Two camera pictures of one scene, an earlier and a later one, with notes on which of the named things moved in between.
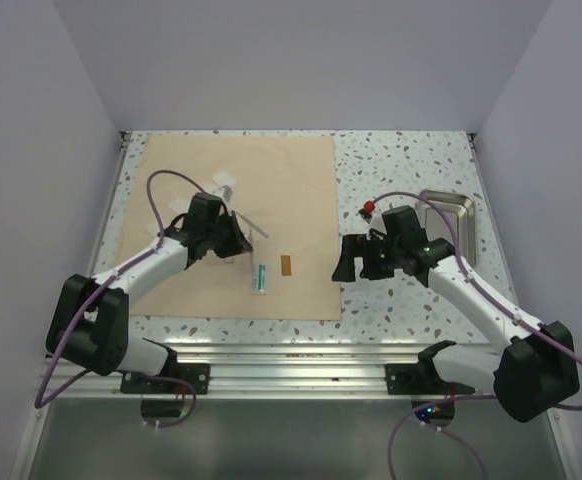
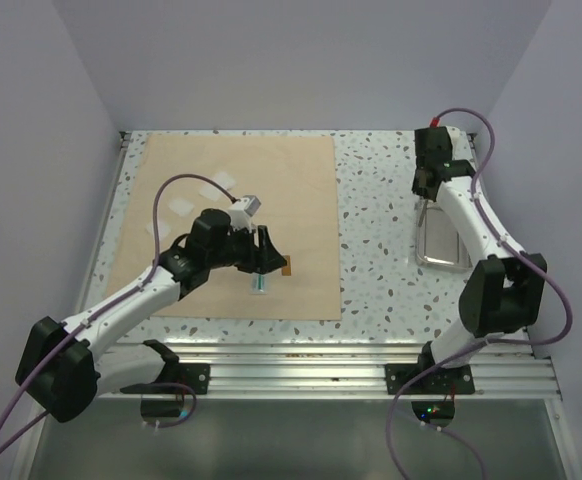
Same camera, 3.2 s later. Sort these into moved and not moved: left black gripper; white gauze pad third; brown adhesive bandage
Moved: left black gripper
Not moved: brown adhesive bandage; white gauze pad third
